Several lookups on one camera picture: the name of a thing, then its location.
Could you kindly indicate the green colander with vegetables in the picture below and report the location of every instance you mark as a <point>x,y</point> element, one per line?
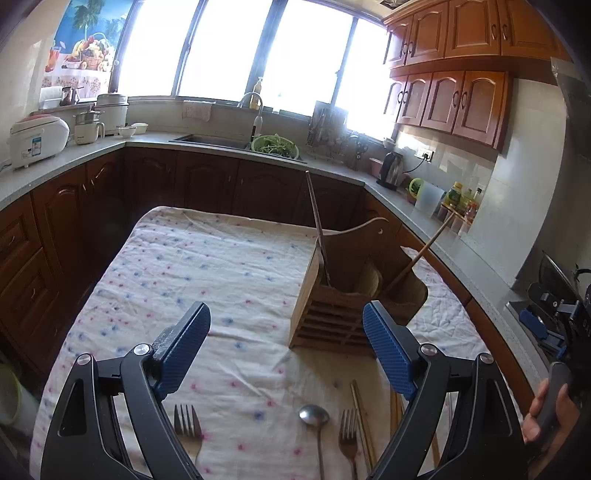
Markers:
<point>275,145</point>

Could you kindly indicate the white small blender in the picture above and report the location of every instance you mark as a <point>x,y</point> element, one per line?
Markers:
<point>88,127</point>

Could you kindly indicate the metal fork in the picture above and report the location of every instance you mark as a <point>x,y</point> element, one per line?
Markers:
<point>348,444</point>
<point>187,427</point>

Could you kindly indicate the white spotted tablecloth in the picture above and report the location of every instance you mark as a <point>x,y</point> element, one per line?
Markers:
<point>246,384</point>

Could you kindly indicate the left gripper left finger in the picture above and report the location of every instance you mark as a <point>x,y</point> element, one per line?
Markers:
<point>84,440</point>

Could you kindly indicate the wooden utensil holder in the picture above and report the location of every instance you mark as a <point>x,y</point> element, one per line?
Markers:
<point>347,270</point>

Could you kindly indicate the dish drying rack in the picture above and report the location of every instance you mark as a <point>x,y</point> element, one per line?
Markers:
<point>328,131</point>

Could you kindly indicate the metal spoon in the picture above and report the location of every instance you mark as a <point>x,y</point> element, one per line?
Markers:
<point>316,417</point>

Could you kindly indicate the black electric kettle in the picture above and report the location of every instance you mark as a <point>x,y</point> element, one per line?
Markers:
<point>392,171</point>

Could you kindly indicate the white rice cooker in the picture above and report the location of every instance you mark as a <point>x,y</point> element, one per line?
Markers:
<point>36,138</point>

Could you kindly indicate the wooden cabinets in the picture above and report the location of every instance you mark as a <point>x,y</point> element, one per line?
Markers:
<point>77,221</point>
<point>453,63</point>

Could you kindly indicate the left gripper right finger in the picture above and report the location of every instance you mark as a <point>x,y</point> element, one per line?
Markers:
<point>484,440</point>

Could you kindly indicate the white plastic pitcher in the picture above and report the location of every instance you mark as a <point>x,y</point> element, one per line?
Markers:
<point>428,196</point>

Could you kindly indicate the kitchen sink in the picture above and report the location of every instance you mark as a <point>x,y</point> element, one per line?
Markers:
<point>217,142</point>

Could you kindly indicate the upper wooden cabinets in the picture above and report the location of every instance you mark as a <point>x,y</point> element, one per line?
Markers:
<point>453,63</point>

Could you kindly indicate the lower wooden cabinets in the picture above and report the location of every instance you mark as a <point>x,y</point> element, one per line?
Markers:
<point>77,221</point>

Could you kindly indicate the white steamer pot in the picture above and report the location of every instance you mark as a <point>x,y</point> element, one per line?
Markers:
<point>113,111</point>

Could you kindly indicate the oil bottles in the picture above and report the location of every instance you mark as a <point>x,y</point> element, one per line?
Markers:
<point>462,202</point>

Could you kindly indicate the metal chopstick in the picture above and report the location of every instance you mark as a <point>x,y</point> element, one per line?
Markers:
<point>318,226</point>

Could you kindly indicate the tropical fruit poster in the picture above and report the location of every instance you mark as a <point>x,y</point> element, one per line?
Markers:
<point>84,47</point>

